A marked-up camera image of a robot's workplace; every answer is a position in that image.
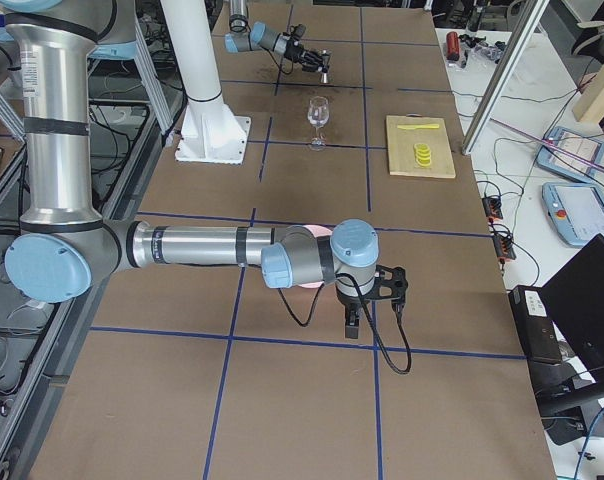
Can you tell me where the near teach pendant tablet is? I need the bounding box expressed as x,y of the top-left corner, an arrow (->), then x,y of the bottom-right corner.
542,182 -> 604,247

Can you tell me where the teach pendant tablet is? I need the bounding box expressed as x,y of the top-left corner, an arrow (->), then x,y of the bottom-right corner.
542,182 -> 604,247
535,126 -> 604,182

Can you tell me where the pink bowl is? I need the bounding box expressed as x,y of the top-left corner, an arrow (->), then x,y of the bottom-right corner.
300,224 -> 332,289

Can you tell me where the far teach pendant tablet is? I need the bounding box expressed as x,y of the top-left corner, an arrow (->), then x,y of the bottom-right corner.
535,126 -> 604,182

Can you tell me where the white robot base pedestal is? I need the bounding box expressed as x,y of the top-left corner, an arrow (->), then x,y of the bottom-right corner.
161,0 -> 251,165

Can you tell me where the clear plastic bag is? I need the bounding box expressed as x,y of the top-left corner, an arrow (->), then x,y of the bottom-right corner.
459,34 -> 507,68

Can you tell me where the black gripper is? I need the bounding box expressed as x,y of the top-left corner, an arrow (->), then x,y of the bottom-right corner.
285,42 -> 328,73
337,290 -> 376,340

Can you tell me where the clear wine glass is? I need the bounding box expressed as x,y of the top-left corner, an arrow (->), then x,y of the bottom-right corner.
307,96 -> 330,151

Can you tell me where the red cylinder bottle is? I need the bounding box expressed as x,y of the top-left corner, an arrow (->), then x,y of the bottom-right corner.
445,31 -> 461,62

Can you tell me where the aluminium frame post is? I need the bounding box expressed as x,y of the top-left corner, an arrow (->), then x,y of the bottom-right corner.
462,0 -> 549,155

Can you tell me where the yellow plastic knife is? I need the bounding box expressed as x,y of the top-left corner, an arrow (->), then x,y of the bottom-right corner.
396,123 -> 441,131

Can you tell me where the wooden cutting board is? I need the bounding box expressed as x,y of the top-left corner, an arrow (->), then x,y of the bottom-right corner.
386,115 -> 456,179

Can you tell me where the metal rod green tip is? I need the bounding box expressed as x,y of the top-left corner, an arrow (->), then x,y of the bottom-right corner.
492,119 -> 604,182

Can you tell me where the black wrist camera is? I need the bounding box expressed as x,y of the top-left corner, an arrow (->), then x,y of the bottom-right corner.
372,265 -> 408,311

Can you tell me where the steel double jigger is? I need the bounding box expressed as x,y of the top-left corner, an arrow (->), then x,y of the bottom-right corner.
320,50 -> 331,85

